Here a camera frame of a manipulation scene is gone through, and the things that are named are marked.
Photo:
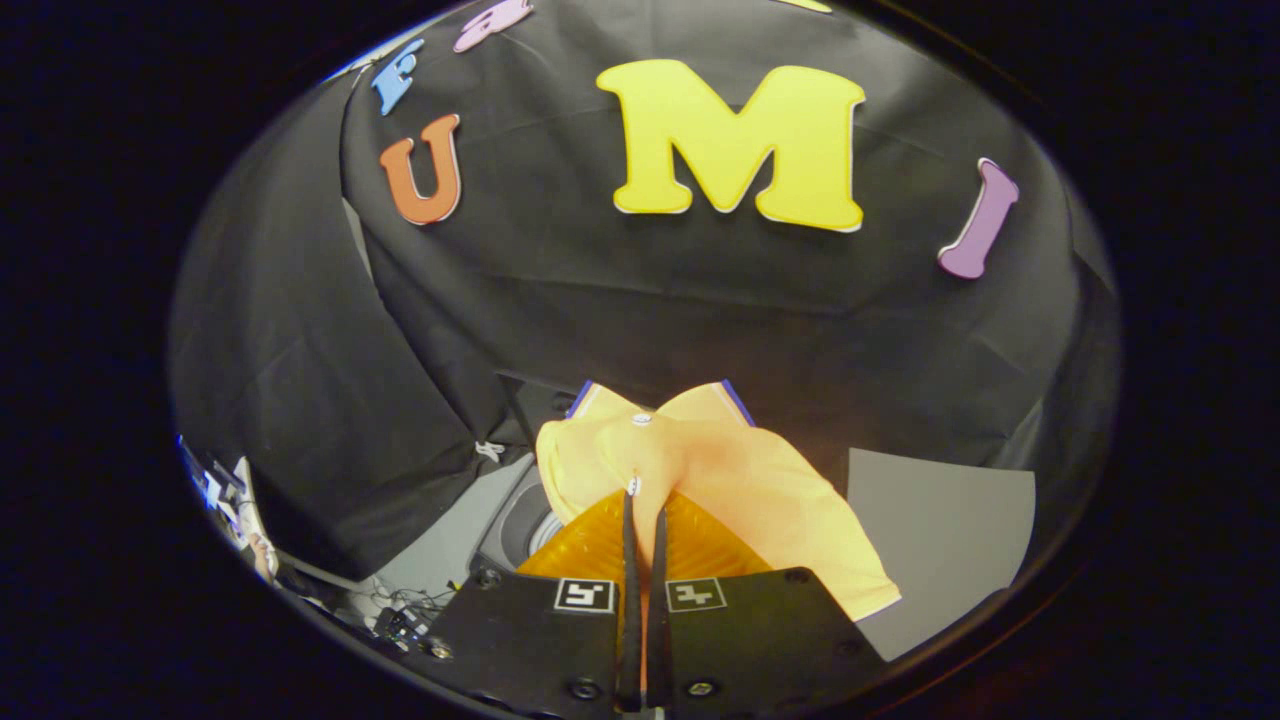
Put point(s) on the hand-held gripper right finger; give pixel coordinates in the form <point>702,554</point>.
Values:
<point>760,630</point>

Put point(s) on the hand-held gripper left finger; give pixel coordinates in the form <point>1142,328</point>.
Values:
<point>540,640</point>

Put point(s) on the grey washing machine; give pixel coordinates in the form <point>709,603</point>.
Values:
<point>520,530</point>

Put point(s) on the orange yellow shirt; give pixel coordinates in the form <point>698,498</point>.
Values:
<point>760,500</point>

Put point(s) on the dark washing machine lid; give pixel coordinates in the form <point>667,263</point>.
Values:
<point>545,405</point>

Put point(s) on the grey cabinet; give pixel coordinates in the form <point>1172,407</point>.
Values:
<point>940,540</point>

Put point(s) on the white and blue equipment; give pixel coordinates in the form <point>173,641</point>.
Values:
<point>225,490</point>

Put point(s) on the black backdrop cloth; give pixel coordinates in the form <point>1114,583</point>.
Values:
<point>620,300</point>

